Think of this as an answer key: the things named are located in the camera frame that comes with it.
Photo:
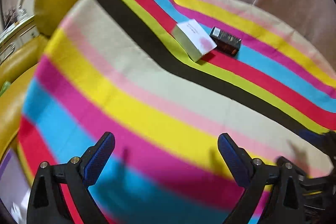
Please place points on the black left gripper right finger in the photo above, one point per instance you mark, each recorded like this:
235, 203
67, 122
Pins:
285, 202

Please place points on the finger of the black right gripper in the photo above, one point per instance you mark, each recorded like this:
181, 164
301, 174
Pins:
323, 142

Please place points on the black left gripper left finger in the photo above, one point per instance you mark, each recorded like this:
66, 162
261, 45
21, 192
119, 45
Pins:
47, 203

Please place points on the white box pink spot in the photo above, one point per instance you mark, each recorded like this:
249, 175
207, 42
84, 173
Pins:
193, 39

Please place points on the purple open storage box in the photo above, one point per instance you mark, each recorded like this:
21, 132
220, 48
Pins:
15, 190

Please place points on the green cloth on armchair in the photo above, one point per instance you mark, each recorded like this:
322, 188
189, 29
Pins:
4, 87

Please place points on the dark black rectangular box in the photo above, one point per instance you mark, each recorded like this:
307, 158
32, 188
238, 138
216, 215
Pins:
226, 42

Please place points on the colourful striped blanket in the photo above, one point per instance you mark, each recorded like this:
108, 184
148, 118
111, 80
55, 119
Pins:
113, 65

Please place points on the white ornate dresser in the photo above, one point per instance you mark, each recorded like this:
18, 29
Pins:
16, 36

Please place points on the yellow leather armchair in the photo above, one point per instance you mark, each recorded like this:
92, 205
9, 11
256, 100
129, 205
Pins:
19, 68

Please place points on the white ornate mirror frame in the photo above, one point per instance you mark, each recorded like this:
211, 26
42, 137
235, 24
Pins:
12, 12

